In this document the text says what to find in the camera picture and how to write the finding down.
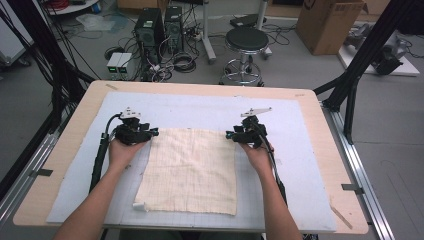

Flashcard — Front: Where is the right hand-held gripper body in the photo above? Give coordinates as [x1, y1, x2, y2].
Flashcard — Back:
[233, 107, 273, 150]

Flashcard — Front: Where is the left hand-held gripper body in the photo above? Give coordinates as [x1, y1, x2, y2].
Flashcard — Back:
[114, 107, 154, 146]

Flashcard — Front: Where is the cream cloth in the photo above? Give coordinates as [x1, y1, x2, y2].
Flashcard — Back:
[132, 127, 239, 216]

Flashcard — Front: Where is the person's left hand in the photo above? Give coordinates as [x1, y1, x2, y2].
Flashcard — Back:
[107, 136, 151, 171]

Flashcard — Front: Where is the person's right hand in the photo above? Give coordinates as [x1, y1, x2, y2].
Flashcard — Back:
[237, 141, 276, 178]

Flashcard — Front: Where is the white gridded mat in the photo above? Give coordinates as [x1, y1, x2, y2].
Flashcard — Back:
[46, 91, 338, 234]

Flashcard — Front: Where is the white power supply unit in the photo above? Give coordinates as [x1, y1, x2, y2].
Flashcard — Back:
[106, 52, 124, 76]
[116, 52, 135, 76]

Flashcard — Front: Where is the black round stool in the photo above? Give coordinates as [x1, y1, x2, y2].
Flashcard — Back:
[219, 26, 273, 87]

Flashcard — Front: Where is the large black computer tower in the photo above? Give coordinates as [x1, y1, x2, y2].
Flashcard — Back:
[133, 7, 166, 65]

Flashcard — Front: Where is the white desk leg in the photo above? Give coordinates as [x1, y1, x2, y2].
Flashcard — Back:
[255, 0, 273, 60]
[199, 0, 218, 65]

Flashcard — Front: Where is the slim black computer tower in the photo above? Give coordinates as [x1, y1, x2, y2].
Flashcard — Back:
[163, 5, 185, 55]

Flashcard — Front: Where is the black flat case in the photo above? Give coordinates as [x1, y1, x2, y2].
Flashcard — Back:
[229, 13, 268, 29]

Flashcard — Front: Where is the clear plastic bag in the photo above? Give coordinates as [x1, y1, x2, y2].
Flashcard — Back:
[75, 13, 116, 33]

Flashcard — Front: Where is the thin wooden strip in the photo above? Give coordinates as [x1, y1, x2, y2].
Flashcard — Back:
[328, 196, 354, 231]

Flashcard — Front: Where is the cardboard box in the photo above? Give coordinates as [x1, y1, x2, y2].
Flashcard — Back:
[295, 0, 368, 56]

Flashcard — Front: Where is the white round table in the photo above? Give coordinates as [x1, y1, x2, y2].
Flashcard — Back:
[45, 0, 101, 16]

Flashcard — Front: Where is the white cabinet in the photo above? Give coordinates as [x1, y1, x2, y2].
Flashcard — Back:
[0, 0, 35, 67]

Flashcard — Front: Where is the grey and black machine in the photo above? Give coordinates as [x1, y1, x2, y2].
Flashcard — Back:
[344, 22, 413, 76]

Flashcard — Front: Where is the white platform board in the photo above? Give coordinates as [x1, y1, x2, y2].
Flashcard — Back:
[337, 31, 421, 78]

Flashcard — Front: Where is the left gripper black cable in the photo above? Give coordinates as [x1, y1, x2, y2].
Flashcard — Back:
[88, 113, 123, 195]

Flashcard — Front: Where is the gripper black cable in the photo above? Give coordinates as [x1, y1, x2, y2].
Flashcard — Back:
[88, 113, 123, 195]
[256, 124, 289, 206]

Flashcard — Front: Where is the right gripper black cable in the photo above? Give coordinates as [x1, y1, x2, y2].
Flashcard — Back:
[256, 124, 289, 206]

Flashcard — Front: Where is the coiled black cable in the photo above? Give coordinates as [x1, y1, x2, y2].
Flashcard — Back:
[172, 51, 198, 74]

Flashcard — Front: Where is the aluminium rail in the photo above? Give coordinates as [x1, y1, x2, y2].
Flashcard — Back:
[0, 109, 73, 223]
[321, 101, 396, 240]

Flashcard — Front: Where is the grey metal bracket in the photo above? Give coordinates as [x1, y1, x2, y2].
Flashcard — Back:
[341, 183, 365, 196]
[28, 168, 54, 178]

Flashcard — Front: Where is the black metal frame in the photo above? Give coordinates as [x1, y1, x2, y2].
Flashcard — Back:
[0, 0, 96, 135]
[312, 0, 424, 145]

